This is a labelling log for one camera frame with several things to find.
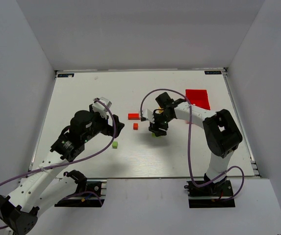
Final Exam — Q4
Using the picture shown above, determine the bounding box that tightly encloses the red arch block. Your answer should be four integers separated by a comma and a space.
128, 113, 140, 120

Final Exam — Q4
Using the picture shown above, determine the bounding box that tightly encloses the small red cube block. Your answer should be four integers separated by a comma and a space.
133, 123, 138, 130

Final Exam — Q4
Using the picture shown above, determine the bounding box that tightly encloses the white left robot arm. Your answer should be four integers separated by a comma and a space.
0, 97, 124, 235

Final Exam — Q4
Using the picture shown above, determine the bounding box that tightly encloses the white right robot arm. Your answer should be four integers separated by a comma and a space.
140, 89, 243, 188

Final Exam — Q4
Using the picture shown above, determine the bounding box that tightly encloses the small green cube block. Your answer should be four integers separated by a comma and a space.
112, 141, 118, 149

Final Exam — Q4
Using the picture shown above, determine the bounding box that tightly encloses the red plastic bin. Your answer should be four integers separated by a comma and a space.
185, 89, 210, 110

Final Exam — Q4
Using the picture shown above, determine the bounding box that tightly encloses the left blue corner label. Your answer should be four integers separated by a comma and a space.
57, 73, 75, 78

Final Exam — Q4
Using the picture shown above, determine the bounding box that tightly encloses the blue corner label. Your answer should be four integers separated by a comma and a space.
57, 73, 75, 78
204, 70, 222, 75

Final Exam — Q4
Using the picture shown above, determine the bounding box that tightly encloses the right blue corner label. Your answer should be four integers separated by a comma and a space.
204, 70, 222, 75

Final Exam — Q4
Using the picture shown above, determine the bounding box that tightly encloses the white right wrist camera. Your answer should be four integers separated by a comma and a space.
139, 109, 159, 123

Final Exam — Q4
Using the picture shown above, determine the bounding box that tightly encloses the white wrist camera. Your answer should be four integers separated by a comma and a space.
92, 97, 112, 120
139, 109, 159, 123

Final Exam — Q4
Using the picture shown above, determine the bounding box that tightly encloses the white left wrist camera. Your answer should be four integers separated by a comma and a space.
92, 97, 112, 120

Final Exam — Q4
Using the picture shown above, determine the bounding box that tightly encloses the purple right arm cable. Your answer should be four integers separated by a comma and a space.
139, 88, 246, 202

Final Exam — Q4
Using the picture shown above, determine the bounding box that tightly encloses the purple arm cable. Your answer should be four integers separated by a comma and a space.
0, 97, 118, 230
139, 88, 246, 202

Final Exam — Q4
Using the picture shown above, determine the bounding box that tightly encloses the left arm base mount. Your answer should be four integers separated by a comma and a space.
54, 180, 107, 208

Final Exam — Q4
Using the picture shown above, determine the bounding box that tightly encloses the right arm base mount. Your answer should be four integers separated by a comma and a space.
184, 180, 235, 209

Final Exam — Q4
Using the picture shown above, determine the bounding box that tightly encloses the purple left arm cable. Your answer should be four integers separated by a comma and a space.
0, 97, 118, 230

